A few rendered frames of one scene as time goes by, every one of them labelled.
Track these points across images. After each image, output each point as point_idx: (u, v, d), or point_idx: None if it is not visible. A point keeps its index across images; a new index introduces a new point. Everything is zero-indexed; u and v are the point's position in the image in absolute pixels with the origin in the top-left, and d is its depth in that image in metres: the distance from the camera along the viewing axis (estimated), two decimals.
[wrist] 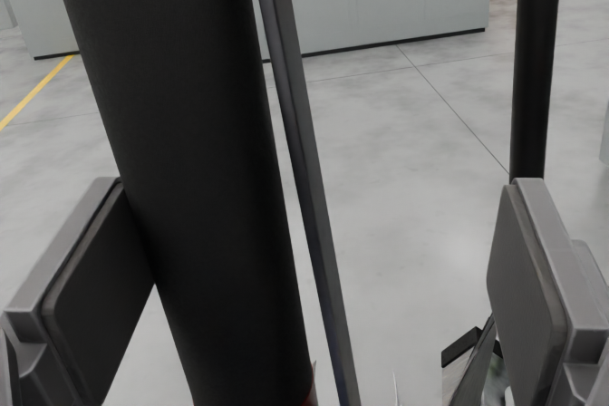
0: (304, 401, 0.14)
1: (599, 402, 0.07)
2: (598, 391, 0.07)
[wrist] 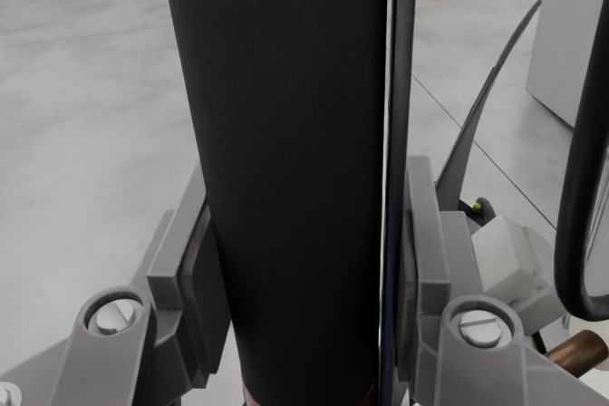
0: (374, 380, 0.13)
1: (447, 362, 0.08)
2: (444, 352, 0.08)
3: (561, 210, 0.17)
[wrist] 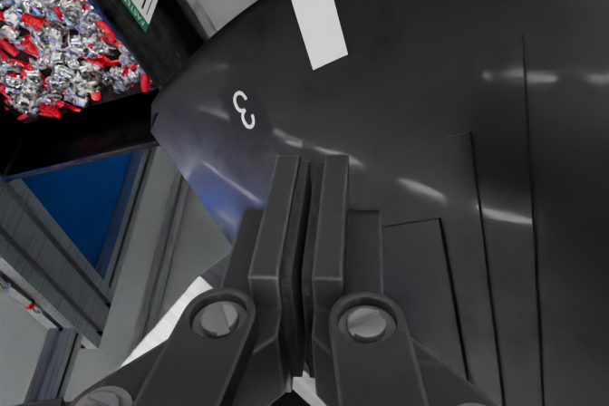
0: None
1: (343, 365, 0.08)
2: (337, 356, 0.08)
3: None
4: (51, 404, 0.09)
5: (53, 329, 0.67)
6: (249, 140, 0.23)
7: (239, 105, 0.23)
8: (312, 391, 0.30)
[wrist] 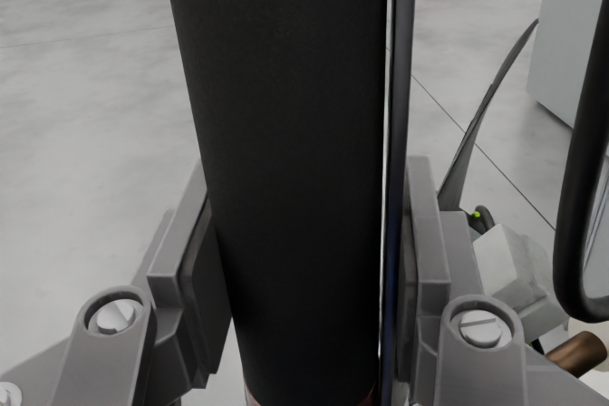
0: (374, 381, 0.13)
1: (447, 362, 0.08)
2: (444, 352, 0.08)
3: (559, 213, 0.17)
4: None
5: None
6: None
7: None
8: None
